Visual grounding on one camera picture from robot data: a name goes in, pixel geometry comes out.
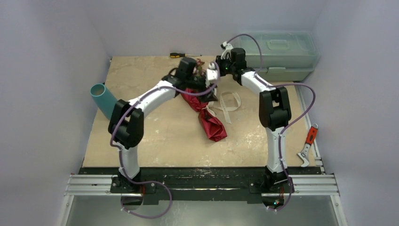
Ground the cream printed ribbon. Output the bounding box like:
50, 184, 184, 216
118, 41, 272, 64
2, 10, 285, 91
205, 91, 241, 124

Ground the pink flower bouquet red wrap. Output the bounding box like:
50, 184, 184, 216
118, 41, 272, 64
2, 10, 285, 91
181, 58, 227, 142

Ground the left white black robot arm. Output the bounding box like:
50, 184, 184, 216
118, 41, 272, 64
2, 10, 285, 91
108, 57, 220, 193

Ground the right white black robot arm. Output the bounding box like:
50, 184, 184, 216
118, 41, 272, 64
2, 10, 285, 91
216, 48, 292, 192

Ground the teal cylindrical vase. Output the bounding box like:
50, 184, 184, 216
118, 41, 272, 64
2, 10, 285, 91
90, 83, 117, 120

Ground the yellow black screwdriver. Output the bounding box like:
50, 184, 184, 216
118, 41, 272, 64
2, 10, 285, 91
169, 52, 202, 58

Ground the green translucent plastic toolbox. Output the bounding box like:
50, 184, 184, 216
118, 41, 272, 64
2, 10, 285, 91
231, 32, 320, 81

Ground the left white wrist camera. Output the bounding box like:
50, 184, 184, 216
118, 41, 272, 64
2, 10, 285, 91
206, 62, 219, 84

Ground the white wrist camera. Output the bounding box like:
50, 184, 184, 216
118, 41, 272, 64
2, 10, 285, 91
220, 41, 233, 59
206, 62, 219, 84

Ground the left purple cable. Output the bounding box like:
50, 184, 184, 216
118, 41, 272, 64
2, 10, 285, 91
110, 61, 221, 219

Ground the purple cable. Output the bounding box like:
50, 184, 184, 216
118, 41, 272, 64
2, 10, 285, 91
110, 61, 221, 219
226, 33, 316, 212

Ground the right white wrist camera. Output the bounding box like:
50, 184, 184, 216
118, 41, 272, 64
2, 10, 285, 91
220, 41, 233, 59

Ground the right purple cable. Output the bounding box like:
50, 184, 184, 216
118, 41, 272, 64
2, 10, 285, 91
226, 33, 316, 212

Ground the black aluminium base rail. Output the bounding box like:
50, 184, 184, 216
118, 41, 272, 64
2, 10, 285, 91
65, 167, 339, 207

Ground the orange handled utility knife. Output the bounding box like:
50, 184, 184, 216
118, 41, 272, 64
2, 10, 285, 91
297, 123, 319, 168

